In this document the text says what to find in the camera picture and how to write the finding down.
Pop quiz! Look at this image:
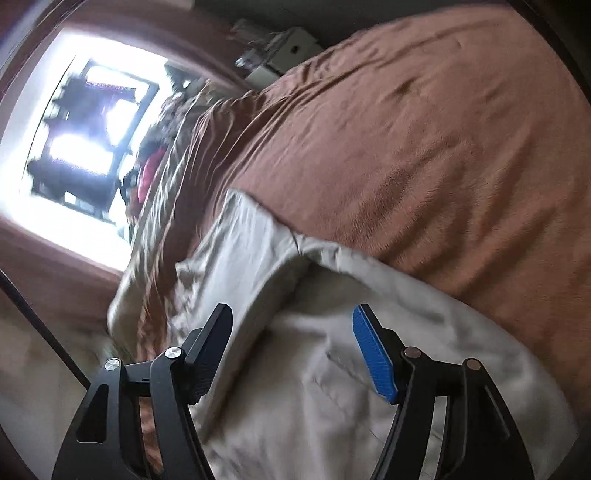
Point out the beige zip jacket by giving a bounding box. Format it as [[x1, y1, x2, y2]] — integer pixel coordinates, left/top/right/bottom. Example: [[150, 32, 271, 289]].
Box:
[[166, 190, 578, 479]]

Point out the clothes heap on sill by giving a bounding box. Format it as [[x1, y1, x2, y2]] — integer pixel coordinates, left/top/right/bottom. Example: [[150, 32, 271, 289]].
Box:
[[136, 62, 213, 162]]

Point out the olive beige duvet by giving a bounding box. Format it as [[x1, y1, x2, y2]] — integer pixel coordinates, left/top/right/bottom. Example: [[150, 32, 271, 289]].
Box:
[[107, 84, 224, 351]]

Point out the left pink curtain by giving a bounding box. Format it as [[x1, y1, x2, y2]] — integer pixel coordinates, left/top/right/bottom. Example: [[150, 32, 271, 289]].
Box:
[[1, 217, 121, 331]]

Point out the pink curtain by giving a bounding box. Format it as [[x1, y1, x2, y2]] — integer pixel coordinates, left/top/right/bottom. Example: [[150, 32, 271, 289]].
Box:
[[1, 217, 121, 331], [67, 1, 249, 95]]

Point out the pink plush cushion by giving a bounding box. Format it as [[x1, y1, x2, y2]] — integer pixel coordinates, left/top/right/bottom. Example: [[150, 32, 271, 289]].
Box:
[[137, 148, 166, 204]]

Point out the black plush toy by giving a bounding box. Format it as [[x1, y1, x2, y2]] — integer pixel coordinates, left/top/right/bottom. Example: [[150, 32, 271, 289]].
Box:
[[119, 167, 139, 204]]

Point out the rust brown duvet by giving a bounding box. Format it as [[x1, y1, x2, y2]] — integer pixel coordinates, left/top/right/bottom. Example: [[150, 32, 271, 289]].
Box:
[[138, 6, 590, 415]]

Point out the white bedside nightstand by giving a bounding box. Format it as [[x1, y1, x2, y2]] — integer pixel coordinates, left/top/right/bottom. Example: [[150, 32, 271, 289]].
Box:
[[230, 19, 324, 90]]

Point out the right pink curtain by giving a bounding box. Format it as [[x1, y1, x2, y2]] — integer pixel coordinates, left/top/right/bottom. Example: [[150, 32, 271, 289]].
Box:
[[67, 1, 249, 95]]

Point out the black cable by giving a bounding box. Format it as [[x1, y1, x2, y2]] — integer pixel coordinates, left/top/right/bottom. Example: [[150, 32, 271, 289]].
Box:
[[0, 269, 91, 391]]

